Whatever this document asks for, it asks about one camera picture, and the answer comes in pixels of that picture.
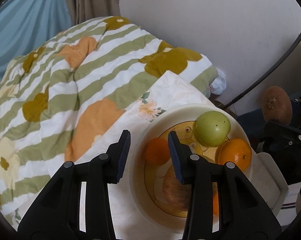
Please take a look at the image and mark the green apple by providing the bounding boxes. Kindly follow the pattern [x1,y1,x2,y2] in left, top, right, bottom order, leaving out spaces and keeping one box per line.
[194,111,231,147]

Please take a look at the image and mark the cream bowl yellow inside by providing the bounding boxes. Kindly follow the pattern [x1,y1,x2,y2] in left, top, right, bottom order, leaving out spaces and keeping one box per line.
[128,103,254,234]

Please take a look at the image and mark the blue curtain cloth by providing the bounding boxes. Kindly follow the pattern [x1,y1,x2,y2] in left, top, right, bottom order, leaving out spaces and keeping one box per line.
[0,0,72,81]

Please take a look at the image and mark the brown kiwi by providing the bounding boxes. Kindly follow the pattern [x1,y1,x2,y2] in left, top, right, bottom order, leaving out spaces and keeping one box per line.
[262,86,293,125]

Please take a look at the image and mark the cream floral tablecloth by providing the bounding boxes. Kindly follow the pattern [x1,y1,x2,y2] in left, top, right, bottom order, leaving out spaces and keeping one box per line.
[5,70,290,240]

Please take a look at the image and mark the black cable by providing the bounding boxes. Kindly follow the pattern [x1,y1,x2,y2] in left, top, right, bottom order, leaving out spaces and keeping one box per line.
[221,21,301,110]

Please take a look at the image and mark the crumpled white plastic bag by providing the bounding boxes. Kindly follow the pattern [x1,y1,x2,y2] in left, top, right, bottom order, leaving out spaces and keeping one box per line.
[210,68,227,95]

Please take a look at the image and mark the large orange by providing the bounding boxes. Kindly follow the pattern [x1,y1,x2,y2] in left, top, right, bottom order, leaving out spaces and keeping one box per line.
[215,138,252,171]

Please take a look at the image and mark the red yellow apple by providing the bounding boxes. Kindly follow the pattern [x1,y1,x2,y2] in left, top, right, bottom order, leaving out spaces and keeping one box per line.
[162,166,191,211]

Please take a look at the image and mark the small orange mandarin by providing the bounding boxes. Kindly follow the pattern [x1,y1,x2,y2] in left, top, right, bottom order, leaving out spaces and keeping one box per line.
[144,138,170,166]

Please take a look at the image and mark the green striped floral duvet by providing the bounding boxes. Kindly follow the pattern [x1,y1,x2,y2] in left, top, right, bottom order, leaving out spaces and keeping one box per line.
[0,16,218,215]

